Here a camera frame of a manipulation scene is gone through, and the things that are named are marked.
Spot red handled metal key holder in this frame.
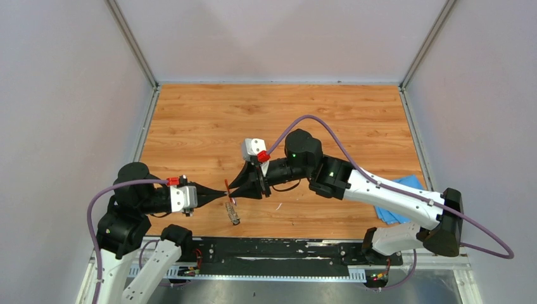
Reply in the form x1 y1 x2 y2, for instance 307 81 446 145
224 179 241 225

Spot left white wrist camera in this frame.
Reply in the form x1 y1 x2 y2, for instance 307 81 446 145
166 177 198 213

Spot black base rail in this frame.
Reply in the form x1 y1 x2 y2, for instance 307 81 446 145
165 237 403 283

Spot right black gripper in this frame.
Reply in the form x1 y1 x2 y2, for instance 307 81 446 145
227 158 311 200

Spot blue cloth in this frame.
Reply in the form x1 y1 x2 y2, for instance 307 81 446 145
374 175 427 225

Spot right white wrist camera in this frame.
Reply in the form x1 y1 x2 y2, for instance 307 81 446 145
241 138 270 177

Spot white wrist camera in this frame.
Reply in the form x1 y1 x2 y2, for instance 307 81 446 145
241 138 270 177
166 177 198 213

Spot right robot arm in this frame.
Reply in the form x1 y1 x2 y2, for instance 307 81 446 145
229 129 462 265

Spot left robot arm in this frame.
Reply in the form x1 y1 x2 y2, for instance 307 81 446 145
87 161 227 303

